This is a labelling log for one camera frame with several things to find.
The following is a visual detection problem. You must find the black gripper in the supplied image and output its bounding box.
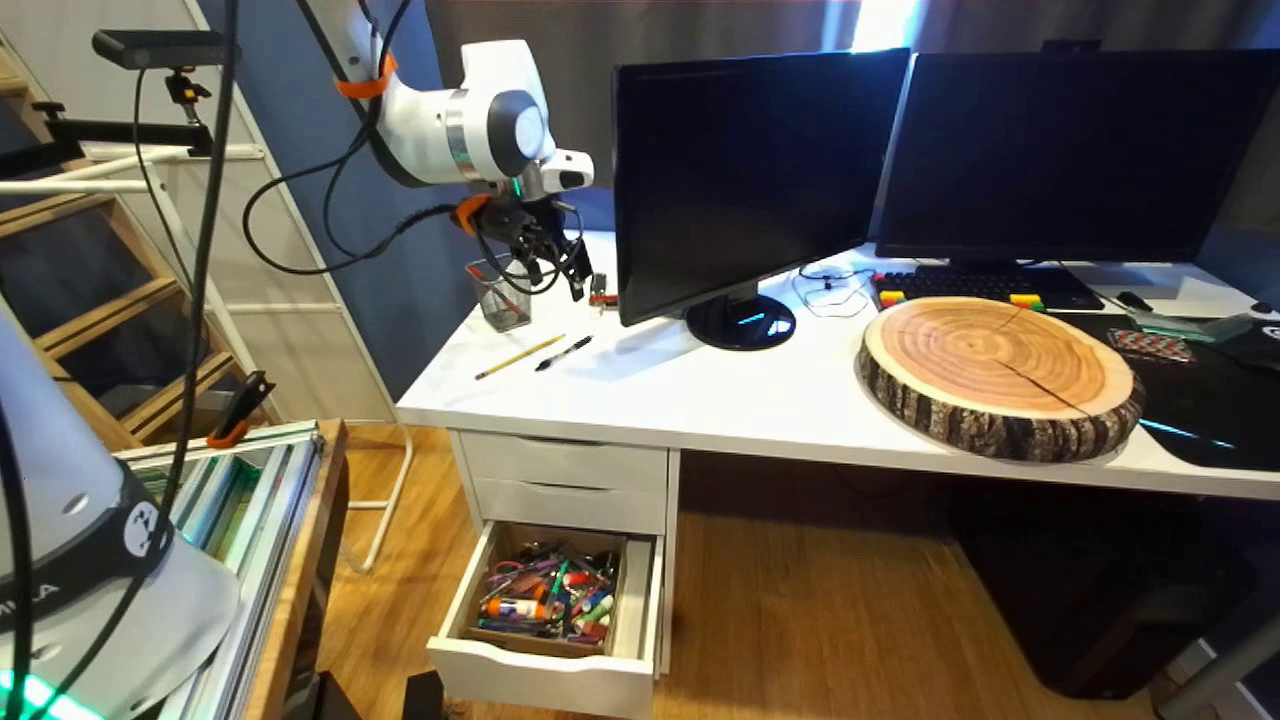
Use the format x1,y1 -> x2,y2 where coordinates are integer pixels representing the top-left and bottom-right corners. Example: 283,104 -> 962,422
473,183 -> 600,304

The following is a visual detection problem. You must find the black pen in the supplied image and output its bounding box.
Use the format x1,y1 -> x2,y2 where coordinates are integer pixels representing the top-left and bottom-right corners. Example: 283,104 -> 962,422
531,332 -> 600,377

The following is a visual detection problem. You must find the large black mesh container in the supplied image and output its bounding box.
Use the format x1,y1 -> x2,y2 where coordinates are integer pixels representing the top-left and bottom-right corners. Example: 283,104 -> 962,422
458,261 -> 535,337

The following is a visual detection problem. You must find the yellow pencil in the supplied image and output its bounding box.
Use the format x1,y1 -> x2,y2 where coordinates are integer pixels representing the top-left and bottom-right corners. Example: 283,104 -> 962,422
473,332 -> 571,385

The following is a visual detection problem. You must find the black monitor with round stand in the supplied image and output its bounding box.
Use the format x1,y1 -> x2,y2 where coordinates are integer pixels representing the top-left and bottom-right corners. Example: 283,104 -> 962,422
611,46 -> 917,354

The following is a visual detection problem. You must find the white drawer cabinet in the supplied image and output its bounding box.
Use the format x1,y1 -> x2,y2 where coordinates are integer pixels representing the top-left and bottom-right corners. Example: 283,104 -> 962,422
447,426 -> 688,697

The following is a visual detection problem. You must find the dark grey curtain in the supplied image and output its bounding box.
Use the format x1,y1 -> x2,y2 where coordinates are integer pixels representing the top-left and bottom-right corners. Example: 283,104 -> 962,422
420,0 -> 1280,63

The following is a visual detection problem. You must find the white metal desk leg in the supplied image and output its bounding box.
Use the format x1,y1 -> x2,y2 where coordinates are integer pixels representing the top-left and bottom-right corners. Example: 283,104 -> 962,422
346,422 -> 420,578

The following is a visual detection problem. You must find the box of coloured markers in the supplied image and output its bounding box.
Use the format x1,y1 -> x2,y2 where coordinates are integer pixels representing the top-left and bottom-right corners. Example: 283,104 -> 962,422
466,531 -> 622,659

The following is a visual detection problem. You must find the wooden base board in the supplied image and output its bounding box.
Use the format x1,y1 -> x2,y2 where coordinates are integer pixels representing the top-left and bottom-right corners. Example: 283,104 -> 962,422
236,414 -> 357,720

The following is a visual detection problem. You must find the black keyboard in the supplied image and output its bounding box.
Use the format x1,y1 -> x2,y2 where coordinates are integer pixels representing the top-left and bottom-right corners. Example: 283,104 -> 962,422
877,261 -> 1112,315

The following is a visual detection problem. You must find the white open drawer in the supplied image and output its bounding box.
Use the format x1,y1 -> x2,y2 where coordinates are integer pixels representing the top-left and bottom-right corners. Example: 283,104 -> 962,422
424,515 -> 673,720

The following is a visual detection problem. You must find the wood slice cushion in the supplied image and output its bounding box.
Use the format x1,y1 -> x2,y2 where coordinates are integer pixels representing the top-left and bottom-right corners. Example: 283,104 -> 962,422
850,291 -> 1146,469

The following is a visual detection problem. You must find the black BenQ monitor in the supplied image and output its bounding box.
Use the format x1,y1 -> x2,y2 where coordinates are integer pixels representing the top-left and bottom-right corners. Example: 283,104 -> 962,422
868,34 -> 1280,271

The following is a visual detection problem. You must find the black mouse pad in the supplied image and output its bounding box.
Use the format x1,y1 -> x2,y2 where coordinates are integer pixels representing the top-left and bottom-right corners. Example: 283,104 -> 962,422
1057,306 -> 1280,473

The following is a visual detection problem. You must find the white desk cable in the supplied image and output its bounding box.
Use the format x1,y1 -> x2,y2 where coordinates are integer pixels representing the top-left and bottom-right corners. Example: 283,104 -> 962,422
792,261 -> 873,324

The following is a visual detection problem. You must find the orange cable strap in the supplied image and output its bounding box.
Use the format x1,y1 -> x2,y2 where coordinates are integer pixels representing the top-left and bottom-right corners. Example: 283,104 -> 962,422
331,52 -> 405,108

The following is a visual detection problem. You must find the thick black cable orange sleeve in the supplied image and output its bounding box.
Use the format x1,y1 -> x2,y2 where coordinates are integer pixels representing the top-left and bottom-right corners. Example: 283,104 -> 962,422
236,75 -> 498,286

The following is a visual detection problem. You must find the black clamp with orange handle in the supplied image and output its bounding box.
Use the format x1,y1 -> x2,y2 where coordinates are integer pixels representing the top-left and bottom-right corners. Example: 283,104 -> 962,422
200,368 -> 281,453

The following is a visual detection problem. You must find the thin black hanging cable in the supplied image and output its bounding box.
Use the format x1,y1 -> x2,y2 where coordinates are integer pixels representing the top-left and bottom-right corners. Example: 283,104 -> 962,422
0,0 -> 248,720

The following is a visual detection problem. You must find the aluminium profile frame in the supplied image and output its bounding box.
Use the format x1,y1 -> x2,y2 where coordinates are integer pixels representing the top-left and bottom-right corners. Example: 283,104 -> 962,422
110,414 -> 331,720

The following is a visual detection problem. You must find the black stereo camera bar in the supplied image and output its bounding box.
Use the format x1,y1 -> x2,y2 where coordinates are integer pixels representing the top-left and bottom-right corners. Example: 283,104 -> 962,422
88,22 -> 232,73

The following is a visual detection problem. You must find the wooden slatted frame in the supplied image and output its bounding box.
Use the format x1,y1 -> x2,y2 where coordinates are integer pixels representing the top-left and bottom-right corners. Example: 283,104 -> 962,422
0,31 -> 272,453

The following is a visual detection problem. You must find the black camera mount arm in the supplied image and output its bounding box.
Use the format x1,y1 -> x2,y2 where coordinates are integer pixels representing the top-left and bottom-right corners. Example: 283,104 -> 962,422
0,63 -> 223,170

